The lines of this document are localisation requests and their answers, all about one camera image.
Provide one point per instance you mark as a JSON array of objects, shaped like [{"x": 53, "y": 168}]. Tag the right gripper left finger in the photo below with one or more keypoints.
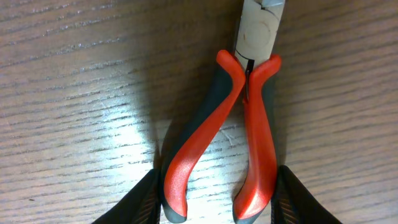
[{"x": 141, "y": 205}]

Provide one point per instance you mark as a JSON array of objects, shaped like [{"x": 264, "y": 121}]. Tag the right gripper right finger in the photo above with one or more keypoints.
[{"x": 292, "y": 203}]

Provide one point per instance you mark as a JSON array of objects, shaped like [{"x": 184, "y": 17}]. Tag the red black pliers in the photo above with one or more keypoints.
[{"x": 250, "y": 71}]

